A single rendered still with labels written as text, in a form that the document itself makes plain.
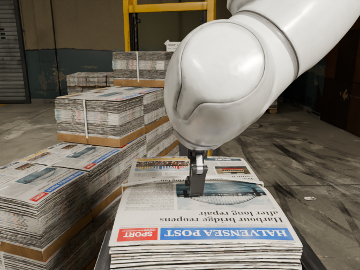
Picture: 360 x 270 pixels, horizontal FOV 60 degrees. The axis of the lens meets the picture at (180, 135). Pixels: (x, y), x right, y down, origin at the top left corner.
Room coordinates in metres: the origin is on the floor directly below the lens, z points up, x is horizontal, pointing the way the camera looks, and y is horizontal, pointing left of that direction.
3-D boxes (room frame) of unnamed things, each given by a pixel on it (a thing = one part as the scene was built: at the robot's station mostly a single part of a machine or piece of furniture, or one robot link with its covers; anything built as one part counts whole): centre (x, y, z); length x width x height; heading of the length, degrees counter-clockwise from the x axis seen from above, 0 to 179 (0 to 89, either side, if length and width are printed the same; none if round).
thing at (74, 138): (1.65, 0.42, 0.86); 0.38 x 0.29 x 0.04; 71
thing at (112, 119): (1.65, 0.42, 0.95); 0.38 x 0.29 x 0.23; 71
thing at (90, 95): (1.65, 0.41, 1.06); 0.37 x 0.29 x 0.01; 71
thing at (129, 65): (2.20, 0.23, 0.65); 0.39 x 0.30 x 1.29; 72
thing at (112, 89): (1.91, 0.33, 1.06); 0.37 x 0.28 x 0.01; 71
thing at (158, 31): (2.63, 0.09, 1.27); 0.57 x 0.01 x 0.65; 72
